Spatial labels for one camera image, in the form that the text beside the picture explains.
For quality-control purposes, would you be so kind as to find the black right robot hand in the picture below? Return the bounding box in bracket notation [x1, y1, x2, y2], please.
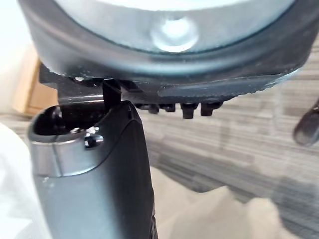
[17, 0, 319, 239]

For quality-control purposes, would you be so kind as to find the beige bed skirt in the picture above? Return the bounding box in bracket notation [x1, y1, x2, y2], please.
[149, 166, 291, 239]

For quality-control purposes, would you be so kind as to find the dark right robot foot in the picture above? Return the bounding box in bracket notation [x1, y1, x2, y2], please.
[293, 96, 319, 147]

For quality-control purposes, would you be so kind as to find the wooden bedside cabinet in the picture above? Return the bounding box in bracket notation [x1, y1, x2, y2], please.
[11, 44, 59, 118]

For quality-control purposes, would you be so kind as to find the white striped quilt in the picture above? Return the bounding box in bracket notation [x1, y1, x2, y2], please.
[0, 0, 53, 239]

